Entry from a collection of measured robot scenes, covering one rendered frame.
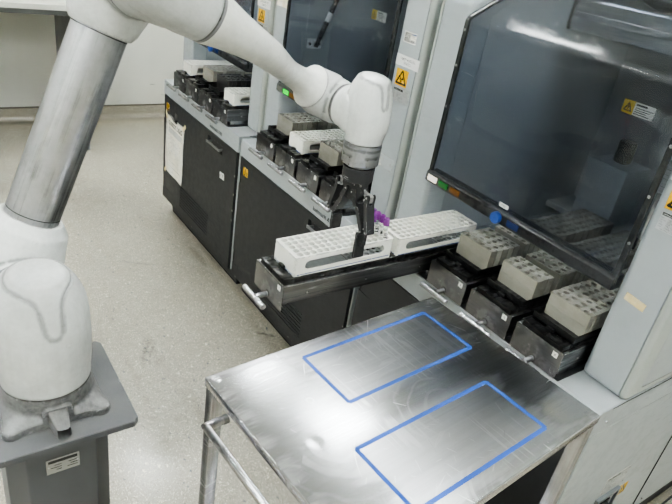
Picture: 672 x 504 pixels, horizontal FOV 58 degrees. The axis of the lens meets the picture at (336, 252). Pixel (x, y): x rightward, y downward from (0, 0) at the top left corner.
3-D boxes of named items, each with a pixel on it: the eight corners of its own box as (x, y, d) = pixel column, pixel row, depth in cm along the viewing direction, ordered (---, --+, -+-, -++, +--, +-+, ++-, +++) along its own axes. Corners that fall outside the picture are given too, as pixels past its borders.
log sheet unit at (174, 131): (164, 170, 326) (165, 105, 309) (183, 191, 308) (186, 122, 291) (159, 171, 325) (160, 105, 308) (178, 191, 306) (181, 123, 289)
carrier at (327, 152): (341, 169, 209) (343, 152, 207) (336, 169, 208) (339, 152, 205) (322, 156, 217) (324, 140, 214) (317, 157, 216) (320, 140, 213)
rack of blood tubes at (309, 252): (367, 241, 167) (371, 221, 164) (390, 259, 161) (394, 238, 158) (272, 260, 151) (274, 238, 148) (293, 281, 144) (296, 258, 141)
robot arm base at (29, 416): (7, 460, 101) (3, 436, 99) (-15, 378, 116) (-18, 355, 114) (118, 426, 111) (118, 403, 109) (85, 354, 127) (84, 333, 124)
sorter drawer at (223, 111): (340, 111, 303) (343, 93, 299) (356, 120, 294) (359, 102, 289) (202, 116, 263) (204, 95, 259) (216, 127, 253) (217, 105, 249)
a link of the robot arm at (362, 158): (359, 149, 137) (354, 174, 140) (390, 146, 142) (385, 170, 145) (336, 135, 143) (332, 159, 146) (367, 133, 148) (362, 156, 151)
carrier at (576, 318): (587, 337, 140) (597, 315, 137) (582, 339, 139) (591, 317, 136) (548, 309, 148) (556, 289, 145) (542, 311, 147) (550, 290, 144)
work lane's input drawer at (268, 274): (448, 242, 192) (455, 217, 187) (479, 264, 182) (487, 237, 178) (237, 286, 151) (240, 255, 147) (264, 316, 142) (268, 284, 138)
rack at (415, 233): (449, 227, 185) (454, 209, 182) (472, 243, 178) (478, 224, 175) (372, 242, 169) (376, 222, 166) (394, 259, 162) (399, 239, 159)
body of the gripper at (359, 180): (336, 158, 146) (330, 194, 150) (357, 172, 140) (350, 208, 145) (361, 156, 150) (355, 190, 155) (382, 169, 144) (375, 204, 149)
